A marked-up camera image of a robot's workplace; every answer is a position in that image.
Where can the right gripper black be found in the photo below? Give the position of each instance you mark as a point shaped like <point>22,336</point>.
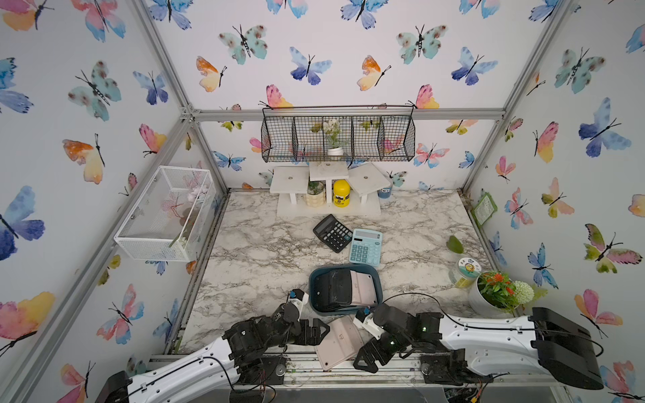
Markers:
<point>380,358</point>

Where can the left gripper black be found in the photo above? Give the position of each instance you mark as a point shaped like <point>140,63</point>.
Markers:
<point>303,338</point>

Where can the dark teal storage tray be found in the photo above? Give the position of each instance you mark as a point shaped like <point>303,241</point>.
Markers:
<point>356,267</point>

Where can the pink calculator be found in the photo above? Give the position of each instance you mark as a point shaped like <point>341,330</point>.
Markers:
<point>342,343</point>
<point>363,291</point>

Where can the black calculator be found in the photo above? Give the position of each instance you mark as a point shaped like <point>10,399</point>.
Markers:
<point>333,233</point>
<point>332,291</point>

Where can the light blue calculator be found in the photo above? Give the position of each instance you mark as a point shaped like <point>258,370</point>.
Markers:
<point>366,247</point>

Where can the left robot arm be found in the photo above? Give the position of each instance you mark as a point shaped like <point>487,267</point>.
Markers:
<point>220,363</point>

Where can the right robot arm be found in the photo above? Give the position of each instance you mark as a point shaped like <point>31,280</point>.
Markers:
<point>459,351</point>

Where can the round sticker roll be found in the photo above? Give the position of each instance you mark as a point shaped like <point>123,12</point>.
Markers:
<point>465,273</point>

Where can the flower bouquet pot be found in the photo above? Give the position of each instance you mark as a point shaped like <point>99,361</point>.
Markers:
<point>495,295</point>

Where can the cream bubble plant pot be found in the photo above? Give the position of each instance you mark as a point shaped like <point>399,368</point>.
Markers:
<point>316,194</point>

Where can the blue can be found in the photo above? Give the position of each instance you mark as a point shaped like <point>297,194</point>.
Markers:
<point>384,192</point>

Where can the green framed card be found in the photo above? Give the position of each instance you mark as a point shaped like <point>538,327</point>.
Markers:
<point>484,209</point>

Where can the white wooden riser shelf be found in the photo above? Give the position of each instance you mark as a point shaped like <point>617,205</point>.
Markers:
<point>290,184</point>

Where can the yellow plastic jar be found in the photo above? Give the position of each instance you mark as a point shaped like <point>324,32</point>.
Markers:
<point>341,193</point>

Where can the small white flower pot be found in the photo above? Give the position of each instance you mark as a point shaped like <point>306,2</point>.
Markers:
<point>332,131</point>

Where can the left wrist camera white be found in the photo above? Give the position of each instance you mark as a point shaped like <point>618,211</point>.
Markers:
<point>299,299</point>

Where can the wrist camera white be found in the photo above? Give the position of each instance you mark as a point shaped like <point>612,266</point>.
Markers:
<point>364,319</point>
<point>299,299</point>

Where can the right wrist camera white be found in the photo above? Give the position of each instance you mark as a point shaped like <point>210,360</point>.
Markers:
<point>364,319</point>

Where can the aluminium front rail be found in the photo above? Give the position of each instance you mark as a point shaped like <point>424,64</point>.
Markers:
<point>305,372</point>

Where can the white mesh wall basket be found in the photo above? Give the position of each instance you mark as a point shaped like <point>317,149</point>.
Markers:
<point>166,222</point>

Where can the black wire wall basket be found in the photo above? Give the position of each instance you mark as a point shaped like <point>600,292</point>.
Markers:
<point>317,134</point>

